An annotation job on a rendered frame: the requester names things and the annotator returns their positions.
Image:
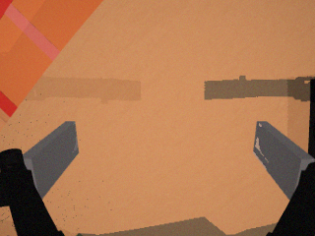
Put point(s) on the black lighting desk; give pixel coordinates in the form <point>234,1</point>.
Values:
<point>311,141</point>

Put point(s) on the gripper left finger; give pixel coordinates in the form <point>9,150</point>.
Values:
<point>28,177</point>

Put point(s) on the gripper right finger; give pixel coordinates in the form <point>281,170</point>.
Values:
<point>288,164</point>

